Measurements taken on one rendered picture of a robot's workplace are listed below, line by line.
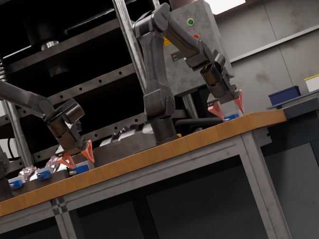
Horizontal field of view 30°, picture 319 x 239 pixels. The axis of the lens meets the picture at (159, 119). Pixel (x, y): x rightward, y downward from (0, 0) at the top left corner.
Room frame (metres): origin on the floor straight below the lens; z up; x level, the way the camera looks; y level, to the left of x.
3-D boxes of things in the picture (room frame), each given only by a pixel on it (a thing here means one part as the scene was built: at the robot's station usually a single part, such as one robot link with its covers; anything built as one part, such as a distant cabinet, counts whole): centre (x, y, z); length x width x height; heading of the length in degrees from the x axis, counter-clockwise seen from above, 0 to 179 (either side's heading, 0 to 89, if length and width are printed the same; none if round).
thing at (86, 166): (2.05, 0.32, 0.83); 0.13 x 0.05 x 0.05; 159
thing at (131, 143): (2.35, 0.15, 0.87); 0.50 x 0.26 x 0.14; 163
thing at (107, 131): (3.42, 0.44, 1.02); 1.10 x 0.74 x 0.05; 73
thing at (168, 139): (1.72, 0.00, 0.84); 0.20 x 0.07 x 0.08; 70
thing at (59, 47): (3.43, 0.44, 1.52); 1.10 x 0.70 x 0.05; 73
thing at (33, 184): (2.38, 0.51, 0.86); 0.50 x 0.26 x 0.11; 0
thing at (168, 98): (1.72, -0.01, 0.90); 0.09 x 0.06 x 0.06; 55
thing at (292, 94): (11.16, -2.38, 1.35); 0.54 x 0.40 x 0.21; 70
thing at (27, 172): (2.37, 0.51, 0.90); 0.26 x 0.18 x 0.08; 0
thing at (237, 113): (2.06, -0.23, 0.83); 0.13 x 0.05 x 0.05; 154
